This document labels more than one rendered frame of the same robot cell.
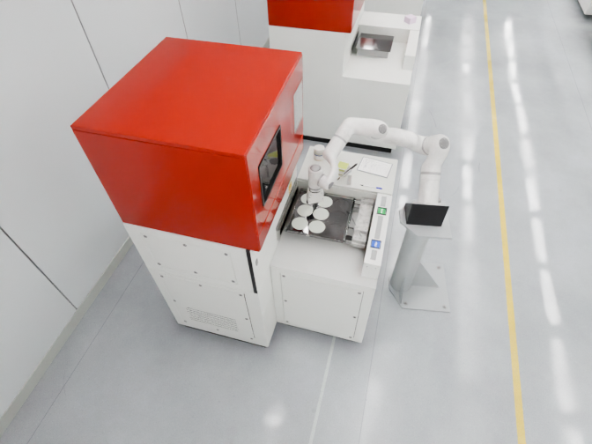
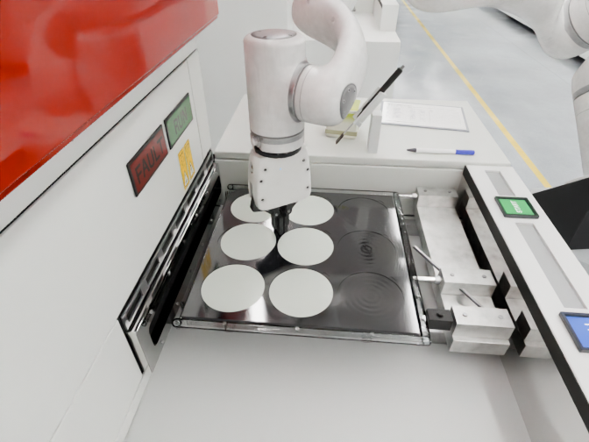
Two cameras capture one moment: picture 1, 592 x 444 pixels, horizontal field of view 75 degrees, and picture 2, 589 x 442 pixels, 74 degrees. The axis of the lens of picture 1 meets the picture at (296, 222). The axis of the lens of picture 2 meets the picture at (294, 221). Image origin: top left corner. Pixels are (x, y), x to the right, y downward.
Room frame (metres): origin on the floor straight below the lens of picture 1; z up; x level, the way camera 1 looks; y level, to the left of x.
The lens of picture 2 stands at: (1.12, -0.03, 1.36)
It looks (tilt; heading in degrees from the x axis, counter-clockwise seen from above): 38 degrees down; 348
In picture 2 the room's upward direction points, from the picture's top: straight up
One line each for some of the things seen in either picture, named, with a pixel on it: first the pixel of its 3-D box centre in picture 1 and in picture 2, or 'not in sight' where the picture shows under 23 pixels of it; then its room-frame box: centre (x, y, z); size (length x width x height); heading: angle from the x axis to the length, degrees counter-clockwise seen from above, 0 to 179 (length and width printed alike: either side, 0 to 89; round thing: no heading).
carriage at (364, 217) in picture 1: (362, 223); (450, 261); (1.56, -0.42, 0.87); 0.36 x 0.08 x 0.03; 163
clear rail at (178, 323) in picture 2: (314, 236); (299, 331); (1.44, -0.11, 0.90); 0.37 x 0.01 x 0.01; 73
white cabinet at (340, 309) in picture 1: (335, 253); not in sight; (1.66, -0.28, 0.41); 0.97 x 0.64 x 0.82; 163
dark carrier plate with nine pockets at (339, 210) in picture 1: (321, 214); (305, 246); (1.62, -0.16, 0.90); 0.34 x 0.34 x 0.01; 73
